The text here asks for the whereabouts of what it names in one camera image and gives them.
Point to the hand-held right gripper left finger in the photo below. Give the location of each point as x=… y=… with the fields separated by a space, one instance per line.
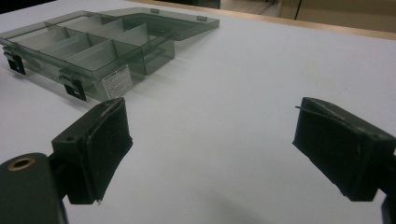
x=99 y=149

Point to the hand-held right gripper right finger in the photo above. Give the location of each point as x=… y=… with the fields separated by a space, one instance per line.
x=336 y=146

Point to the smoky clear plastic compartment box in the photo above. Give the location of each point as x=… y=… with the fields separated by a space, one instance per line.
x=93 y=53

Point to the white board sheet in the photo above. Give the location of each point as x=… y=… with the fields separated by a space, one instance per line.
x=233 y=109

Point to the wooden table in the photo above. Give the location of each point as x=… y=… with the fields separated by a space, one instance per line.
x=311 y=25

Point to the beige wooden cabinet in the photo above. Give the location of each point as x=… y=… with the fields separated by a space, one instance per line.
x=342 y=12

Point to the dark cabinet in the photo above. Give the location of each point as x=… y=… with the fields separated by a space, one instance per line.
x=193 y=3

